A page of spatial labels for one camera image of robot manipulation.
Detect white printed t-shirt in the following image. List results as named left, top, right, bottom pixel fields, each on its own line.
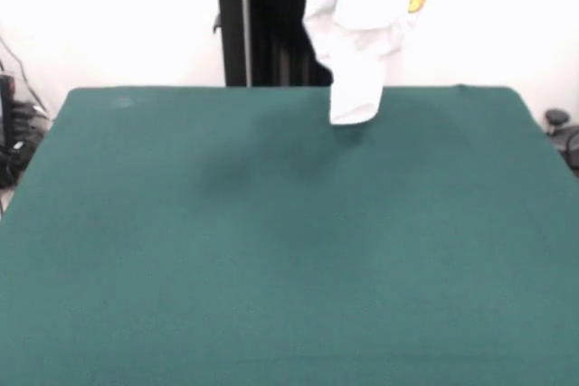
left=301, top=0, right=435, bottom=127

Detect black office chair base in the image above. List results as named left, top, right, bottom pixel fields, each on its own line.
left=544, top=108, right=579, bottom=165

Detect dark green tablecloth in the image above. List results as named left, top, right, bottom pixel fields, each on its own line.
left=0, top=84, right=579, bottom=386

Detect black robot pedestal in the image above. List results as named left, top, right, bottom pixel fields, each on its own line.
left=197, top=0, right=336, bottom=88

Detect grey wall cables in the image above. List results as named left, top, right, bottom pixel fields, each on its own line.
left=0, top=35, right=51, bottom=116

